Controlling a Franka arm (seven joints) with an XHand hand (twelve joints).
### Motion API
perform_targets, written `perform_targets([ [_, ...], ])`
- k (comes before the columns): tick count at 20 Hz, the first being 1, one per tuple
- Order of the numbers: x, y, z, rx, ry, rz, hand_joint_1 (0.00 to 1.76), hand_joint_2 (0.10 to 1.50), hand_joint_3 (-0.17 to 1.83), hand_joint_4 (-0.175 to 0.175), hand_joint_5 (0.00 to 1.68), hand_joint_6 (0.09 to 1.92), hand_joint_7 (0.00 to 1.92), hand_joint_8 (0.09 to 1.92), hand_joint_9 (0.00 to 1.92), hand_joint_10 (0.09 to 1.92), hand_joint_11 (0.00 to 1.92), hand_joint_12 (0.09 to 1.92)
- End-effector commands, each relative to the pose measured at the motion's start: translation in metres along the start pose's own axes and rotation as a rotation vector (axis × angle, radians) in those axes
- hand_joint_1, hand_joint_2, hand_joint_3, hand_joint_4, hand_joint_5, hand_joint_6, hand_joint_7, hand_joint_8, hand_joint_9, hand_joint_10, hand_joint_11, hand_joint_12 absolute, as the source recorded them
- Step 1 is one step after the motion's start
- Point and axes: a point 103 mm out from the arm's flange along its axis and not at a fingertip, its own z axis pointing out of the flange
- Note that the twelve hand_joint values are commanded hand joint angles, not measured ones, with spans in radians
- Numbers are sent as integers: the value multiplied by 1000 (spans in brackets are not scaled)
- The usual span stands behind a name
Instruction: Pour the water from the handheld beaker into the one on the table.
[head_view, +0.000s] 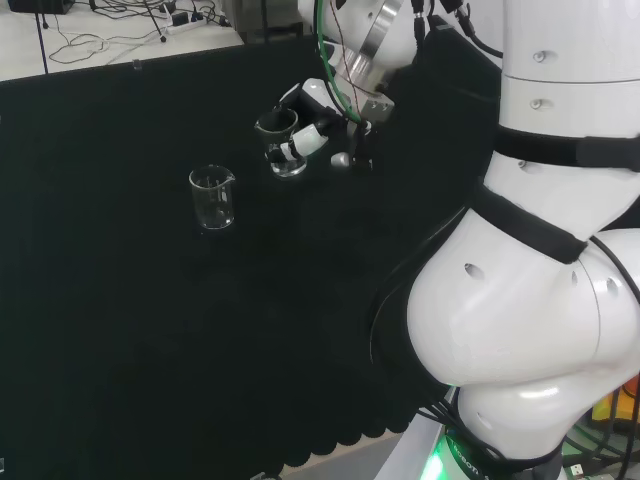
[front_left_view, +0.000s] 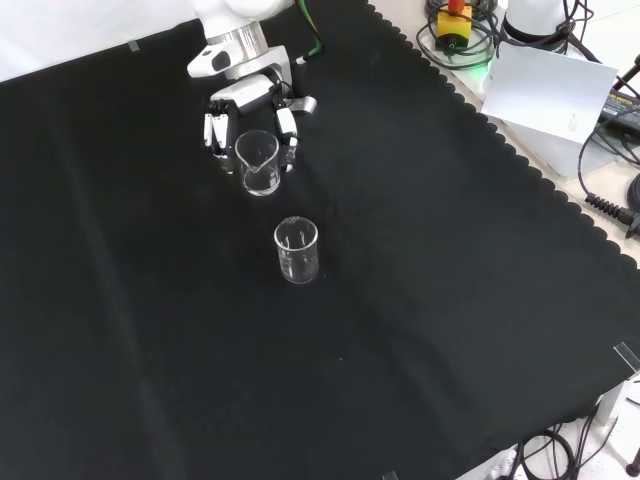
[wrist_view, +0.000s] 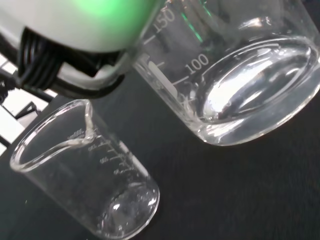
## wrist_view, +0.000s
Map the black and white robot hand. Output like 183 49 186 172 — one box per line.
0 0 163 98

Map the small clear glass beaker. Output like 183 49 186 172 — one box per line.
9 99 161 240

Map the black tripod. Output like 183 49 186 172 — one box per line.
0 71 55 148

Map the black bench cloth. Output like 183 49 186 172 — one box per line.
0 72 320 240

